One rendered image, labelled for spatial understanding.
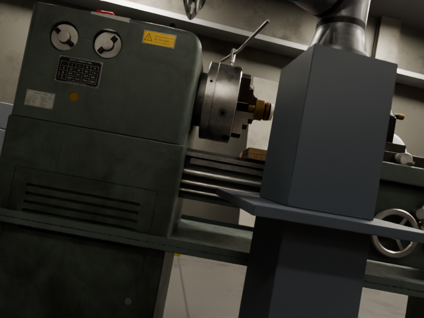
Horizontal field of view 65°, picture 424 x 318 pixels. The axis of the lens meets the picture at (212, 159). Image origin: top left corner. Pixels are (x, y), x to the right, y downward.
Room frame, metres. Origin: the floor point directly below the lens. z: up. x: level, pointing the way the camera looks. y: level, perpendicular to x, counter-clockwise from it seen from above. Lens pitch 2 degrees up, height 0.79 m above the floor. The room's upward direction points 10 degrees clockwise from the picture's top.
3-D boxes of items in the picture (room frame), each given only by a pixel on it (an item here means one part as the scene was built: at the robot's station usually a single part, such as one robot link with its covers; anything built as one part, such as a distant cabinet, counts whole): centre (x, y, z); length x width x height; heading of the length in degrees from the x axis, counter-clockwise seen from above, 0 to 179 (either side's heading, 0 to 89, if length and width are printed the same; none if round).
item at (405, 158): (1.09, -0.63, 0.95); 0.07 x 0.04 x 0.04; 0
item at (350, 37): (0.80, -0.25, 1.15); 0.15 x 0.15 x 0.10
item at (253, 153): (1.35, -0.27, 0.88); 0.36 x 0.30 x 0.04; 0
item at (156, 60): (1.34, 0.40, 1.06); 0.59 x 0.48 x 0.39; 90
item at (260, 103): (1.36, -0.15, 1.08); 0.09 x 0.09 x 0.09; 0
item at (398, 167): (1.32, -0.68, 0.89); 0.53 x 0.30 x 0.06; 0
